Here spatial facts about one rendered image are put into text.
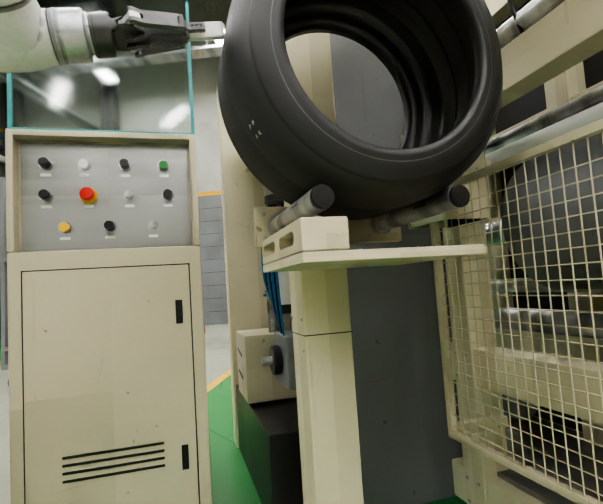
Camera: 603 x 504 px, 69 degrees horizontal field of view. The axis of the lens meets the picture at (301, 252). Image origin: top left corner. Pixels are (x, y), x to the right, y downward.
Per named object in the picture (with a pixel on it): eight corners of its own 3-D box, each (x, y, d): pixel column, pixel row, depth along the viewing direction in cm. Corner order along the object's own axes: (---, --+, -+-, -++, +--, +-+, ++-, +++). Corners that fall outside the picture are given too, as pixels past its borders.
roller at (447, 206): (388, 231, 118) (373, 231, 117) (387, 215, 119) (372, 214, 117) (471, 207, 85) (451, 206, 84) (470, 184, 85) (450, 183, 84)
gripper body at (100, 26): (81, 0, 74) (138, -1, 77) (90, 29, 82) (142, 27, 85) (89, 43, 74) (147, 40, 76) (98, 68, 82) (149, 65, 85)
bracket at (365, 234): (254, 247, 110) (252, 208, 111) (397, 241, 121) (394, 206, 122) (257, 246, 107) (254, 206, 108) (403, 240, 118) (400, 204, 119)
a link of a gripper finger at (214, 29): (184, 24, 83) (185, 22, 82) (221, 23, 85) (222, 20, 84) (188, 39, 83) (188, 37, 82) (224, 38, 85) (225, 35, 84)
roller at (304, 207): (286, 236, 110) (268, 233, 109) (288, 219, 111) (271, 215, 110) (333, 211, 77) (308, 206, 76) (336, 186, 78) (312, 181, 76)
